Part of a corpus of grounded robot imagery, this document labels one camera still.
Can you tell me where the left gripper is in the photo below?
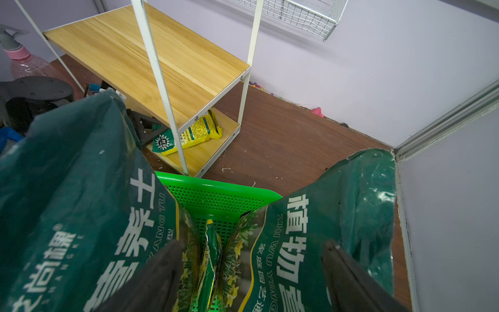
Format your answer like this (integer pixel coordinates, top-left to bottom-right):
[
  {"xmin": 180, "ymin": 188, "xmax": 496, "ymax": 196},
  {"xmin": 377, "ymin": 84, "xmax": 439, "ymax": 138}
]
[{"xmin": 126, "ymin": 109, "xmax": 168, "ymax": 147}]

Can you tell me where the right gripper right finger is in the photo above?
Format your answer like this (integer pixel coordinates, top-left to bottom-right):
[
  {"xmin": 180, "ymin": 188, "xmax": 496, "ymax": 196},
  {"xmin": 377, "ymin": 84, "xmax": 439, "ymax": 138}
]
[{"xmin": 321, "ymin": 239, "xmax": 408, "ymax": 311}]

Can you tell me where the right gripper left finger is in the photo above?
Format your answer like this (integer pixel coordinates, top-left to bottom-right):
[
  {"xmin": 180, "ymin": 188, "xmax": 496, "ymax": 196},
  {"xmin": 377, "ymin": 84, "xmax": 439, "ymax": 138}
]
[{"xmin": 93, "ymin": 239, "xmax": 183, "ymax": 311}]

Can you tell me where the white metal wooden shelf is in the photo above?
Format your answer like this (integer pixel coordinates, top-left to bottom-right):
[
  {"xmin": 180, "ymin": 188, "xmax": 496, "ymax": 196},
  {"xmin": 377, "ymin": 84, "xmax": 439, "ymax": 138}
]
[{"xmin": 14, "ymin": 0, "xmax": 266, "ymax": 179}]

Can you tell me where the yellow green fertilizer packet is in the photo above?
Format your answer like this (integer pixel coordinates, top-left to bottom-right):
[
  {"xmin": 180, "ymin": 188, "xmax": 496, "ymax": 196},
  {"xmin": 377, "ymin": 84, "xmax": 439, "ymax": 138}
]
[{"xmin": 152, "ymin": 110, "xmax": 223, "ymax": 155}]

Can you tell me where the dark green fertilizer bag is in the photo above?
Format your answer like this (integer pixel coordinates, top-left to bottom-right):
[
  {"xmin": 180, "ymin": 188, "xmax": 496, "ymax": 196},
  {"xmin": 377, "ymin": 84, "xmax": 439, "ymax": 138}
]
[
  {"xmin": 1, "ymin": 91, "xmax": 199, "ymax": 311},
  {"xmin": 216, "ymin": 149, "xmax": 396, "ymax": 311}
]

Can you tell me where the yellow flower fertilizer packet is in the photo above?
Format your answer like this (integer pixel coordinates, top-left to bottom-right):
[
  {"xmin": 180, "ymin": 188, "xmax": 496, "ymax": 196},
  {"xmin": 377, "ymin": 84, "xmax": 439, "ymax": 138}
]
[{"xmin": 196, "ymin": 219, "xmax": 222, "ymax": 311}]

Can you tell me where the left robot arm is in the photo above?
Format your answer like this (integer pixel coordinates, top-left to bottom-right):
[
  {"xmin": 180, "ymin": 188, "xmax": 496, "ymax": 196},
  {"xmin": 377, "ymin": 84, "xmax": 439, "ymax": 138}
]
[{"xmin": 1, "ymin": 76, "xmax": 169, "ymax": 147}]

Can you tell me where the green plastic basket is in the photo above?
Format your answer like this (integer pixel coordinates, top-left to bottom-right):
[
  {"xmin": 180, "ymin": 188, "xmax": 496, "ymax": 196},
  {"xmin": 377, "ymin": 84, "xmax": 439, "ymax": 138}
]
[{"xmin": 154, "ymin": 170, "xmax": 283, "ymax": 312}]

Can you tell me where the pink spray bottle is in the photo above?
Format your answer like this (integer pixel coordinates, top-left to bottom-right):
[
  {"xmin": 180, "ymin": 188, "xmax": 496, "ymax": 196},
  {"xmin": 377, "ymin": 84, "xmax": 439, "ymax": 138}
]
[{"xmin": 1, "ymin": 24, "xmax": 83, "ymax": 100}]

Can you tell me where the long white wire wall basket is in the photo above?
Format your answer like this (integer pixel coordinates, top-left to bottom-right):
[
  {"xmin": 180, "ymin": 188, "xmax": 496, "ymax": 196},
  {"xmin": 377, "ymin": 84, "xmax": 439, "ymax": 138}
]
[{"xmin": 237, "ymin": 0, "xmax": 348, "ymax": 41}]

